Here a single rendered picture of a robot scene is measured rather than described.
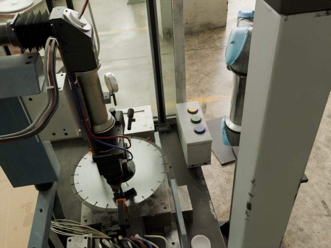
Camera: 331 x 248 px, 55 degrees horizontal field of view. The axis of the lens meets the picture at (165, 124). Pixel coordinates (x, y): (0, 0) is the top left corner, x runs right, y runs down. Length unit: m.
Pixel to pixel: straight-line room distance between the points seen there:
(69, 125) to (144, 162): 0.53
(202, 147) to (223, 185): 1.00
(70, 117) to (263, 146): 0.53
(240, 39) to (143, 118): 0.64
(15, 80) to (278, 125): 0.54
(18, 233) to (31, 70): 0.85
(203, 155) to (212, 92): 1.82
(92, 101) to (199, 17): 3.64
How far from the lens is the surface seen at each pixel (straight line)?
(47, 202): 1.03
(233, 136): 1.29
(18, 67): 0.66
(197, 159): 1.39
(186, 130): 1.37
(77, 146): 1.62
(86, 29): 0.67
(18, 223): 1.42
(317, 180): 2.49
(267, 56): 0.18
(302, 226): 2.23
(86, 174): 1.19
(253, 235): 0.30
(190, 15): 4.25
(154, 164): 1.17
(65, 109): 0.68
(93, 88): 0.73
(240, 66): 1.04
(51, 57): 0.57
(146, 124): 1.42
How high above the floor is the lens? 1.81
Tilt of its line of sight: 40 degrees down
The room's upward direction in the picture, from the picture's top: 5 degrees counter-clockwise
